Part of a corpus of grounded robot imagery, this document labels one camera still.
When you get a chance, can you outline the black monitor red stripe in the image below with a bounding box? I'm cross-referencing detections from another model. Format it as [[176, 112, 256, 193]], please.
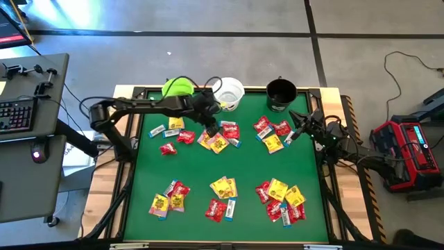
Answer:
[[0, 6, 35, 49]]

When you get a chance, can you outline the black computer mouse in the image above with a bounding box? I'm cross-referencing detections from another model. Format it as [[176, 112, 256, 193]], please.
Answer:
[[30, 138, 49, 164]]

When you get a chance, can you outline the yellow Sour Patch candy packet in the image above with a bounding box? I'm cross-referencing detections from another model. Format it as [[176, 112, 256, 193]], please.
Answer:
[[266, 178, 289, 203], [207, 133, 230, 155], [227, 177, 239, 198], [196, 130, 213, 150], [168, 117, 185, 131], [284, 185, 307, 208], [148, 193, 170, 219], [209, 176, 234, 200], [169, 193, 186, 213], [262, 133, 284, 155]]

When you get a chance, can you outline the black floor cable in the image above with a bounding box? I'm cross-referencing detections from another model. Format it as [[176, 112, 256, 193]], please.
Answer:
[[383, 51, 444, 121]]

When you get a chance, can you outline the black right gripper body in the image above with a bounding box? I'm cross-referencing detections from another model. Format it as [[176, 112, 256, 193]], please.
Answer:
[[305, 108, 334, 145]]

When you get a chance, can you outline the red black power station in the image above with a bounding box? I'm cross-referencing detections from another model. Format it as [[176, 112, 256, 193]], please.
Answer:
[[369, 119, 444, 194]]

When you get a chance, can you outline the dark blue floor stand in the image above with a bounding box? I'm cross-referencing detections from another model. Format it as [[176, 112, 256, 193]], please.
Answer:
[[422, 86, 444, 121]]

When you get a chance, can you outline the black halloween bucket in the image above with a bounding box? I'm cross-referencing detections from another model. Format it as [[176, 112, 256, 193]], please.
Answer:
[[266, 78, 298, 113]]

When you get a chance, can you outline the white printed box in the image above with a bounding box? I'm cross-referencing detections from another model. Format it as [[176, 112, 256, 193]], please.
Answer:
[[63, 142, 96, 167]]

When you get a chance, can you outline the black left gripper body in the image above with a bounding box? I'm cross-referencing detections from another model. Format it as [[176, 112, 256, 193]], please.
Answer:
[[189, 90, 223, 123]]

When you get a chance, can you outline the black backlit keyboard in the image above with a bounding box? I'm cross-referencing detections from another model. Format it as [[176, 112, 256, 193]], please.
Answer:
[[0, 97, 38, 135]]

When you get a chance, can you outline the grey desk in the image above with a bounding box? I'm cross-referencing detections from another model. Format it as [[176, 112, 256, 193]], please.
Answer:
[[0, 134, 67, 224]]

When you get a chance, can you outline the black desk leg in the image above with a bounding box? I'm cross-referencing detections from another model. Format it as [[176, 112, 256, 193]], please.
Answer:
[[55, 119, 100, 158]]

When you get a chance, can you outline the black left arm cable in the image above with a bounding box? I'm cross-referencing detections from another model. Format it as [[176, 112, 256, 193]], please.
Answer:
[[160, 75, 223, 105]]

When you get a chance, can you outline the white label plate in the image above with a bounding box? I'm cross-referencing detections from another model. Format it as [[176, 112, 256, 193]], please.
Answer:
[[304, 244, 343, 250], [110, 242, 149, 250]]

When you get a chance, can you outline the red Skittles candy packet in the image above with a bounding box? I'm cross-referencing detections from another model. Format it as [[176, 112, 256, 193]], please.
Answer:
[[169, 181, 191, 201], [204, 198, 228, 224], [221, 124, 241, 140], [253, 115, 271, 133], [266, 199, 284, 223], [159, 142, 178, 156], [272, 120, 292, 137], [287, 203, 307, 224], [255, 181, 272, 205], [176, 130, 196, 145]]

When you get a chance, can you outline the white halloween bucket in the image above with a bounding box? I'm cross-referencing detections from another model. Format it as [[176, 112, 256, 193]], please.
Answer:
[[212, 76, 246, 112]]

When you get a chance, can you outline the green halloween bucket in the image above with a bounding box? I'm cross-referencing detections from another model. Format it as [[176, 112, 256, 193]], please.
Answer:
[[162, 77, 195, 99]]

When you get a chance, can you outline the yellow black hazard strip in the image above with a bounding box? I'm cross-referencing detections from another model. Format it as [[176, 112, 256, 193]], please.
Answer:
[[341, 95, 388, 244]]

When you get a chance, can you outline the black desk clamp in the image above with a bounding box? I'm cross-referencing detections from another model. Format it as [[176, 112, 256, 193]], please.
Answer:
[[33, 68, 58, 99], [0, 63, 44, 80]]

